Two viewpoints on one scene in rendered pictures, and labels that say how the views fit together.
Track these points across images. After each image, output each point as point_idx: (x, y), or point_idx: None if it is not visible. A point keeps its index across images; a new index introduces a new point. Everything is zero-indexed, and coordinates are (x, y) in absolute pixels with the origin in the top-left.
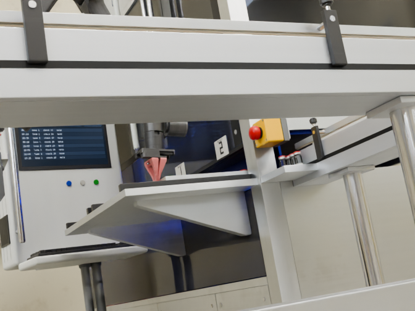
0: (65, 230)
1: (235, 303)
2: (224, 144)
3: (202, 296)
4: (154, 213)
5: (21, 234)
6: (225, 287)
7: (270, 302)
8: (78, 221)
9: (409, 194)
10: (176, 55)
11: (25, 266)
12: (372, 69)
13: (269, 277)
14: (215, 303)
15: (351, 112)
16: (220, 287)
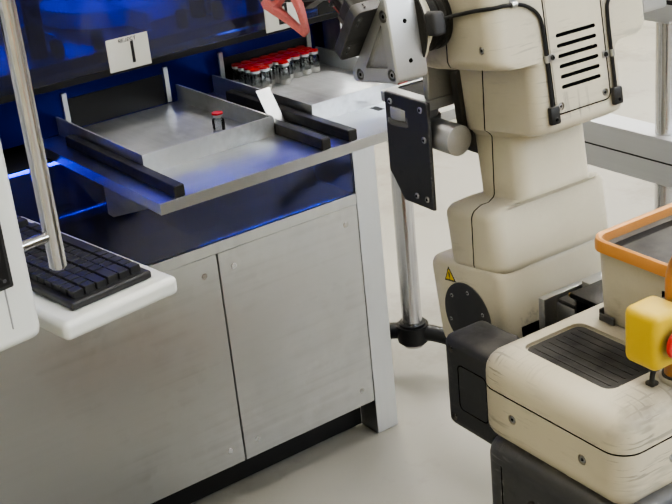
0: (170, 202)
1: (275, 252)
2: (292, 9)
3: (172, 271)
4: None
5: (63, 245)
6: (252, 235)
7: (357, 224)
8: (270, 169)
9: (671, 80)
10: None
11: (115, 317)
12: None
13: (362, 193)
14: (216, 268)
15: None
16: (235, 238)
